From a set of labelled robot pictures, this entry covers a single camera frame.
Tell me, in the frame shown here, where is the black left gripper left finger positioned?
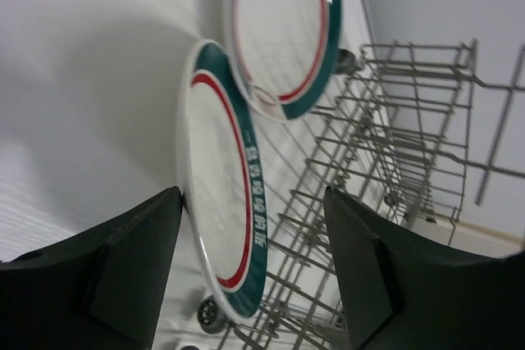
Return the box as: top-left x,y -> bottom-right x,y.
1,187 -> 183,349

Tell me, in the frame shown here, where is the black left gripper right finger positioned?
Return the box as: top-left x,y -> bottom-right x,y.
323,187 -> 524,349

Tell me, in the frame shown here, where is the green red rimmed plate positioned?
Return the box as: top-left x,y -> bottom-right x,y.
223,0 -> 343,122
175,39 -> 269,323

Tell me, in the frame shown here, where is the grey wire dish rack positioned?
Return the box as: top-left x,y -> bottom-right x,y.
217,41 -> 524,349

